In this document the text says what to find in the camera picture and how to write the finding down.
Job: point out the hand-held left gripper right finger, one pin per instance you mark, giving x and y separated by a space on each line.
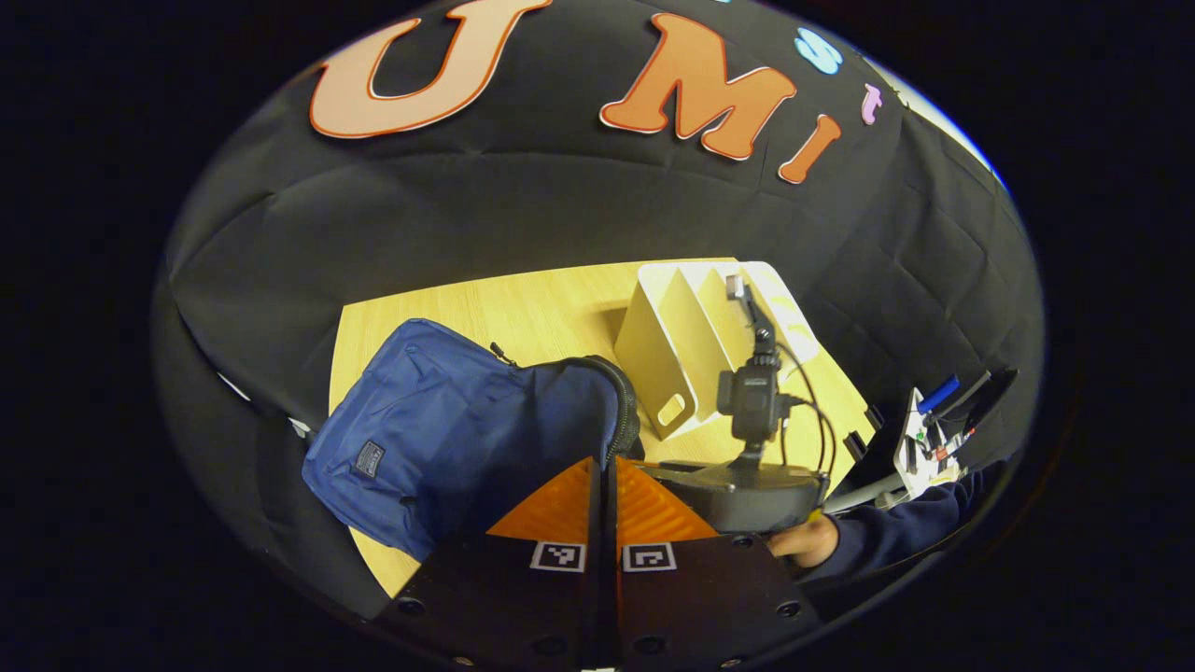
709 602

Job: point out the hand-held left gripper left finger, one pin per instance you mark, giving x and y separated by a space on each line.
495 602

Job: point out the blue schoolbag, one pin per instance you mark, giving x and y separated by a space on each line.
439 439

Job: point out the white bookshelf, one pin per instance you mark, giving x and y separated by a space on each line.
653 355

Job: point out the cluttered white table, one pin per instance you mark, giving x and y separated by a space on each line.
920 448

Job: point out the blue marker pen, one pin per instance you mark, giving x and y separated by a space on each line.
938 394

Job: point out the black backdrop cloth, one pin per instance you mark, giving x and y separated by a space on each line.
467 215

